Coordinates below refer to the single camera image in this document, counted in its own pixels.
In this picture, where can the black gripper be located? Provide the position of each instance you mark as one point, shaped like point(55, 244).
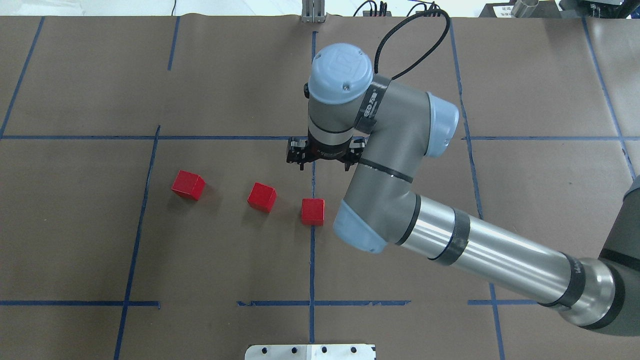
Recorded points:
point(327, 152)

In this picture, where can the red cube block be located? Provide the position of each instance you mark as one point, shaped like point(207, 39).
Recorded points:
point(188, 185)
point(313, 211)
point(262, 197)

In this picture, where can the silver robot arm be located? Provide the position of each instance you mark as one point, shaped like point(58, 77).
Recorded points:
point(387, 130)

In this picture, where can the steel cup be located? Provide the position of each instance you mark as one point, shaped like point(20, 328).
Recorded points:
point(523, 8)

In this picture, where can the aluminium frame post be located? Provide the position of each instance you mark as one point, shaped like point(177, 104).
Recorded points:
point(313, 11)

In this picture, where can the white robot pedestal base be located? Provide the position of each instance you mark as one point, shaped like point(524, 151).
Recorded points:
point(339, 351)

